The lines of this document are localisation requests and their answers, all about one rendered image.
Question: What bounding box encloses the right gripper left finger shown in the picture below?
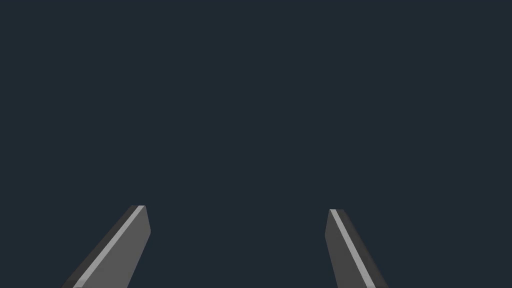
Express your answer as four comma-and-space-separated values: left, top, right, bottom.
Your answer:
60, 204, 152, 288

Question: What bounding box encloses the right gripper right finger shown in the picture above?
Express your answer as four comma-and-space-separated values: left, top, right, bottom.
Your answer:
324, 208, 390, 288

